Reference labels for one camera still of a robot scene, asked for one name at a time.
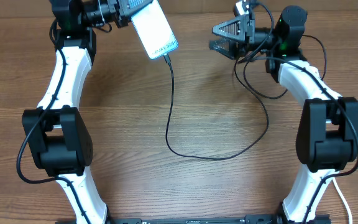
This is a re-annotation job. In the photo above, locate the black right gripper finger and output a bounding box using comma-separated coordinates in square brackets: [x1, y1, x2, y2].
[209, 39, 239, 60]
[212, 15, 249, 44]

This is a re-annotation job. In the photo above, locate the blue Galaxy smartphone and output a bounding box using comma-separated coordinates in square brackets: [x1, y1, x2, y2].
[131, 0, 178, 60]

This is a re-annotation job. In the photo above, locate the black charging cable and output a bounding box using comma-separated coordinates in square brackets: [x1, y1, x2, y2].
[162, 34, 328, 162]

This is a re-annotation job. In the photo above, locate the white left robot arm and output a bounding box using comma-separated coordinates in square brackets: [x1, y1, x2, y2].
[16, 0, 152, 223]

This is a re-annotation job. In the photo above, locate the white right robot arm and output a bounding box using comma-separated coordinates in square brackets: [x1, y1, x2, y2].
[209, 1, 358, 223]

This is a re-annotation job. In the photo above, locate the white power strip cord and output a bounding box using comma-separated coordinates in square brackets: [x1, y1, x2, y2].
[331, 177, 354, 224]

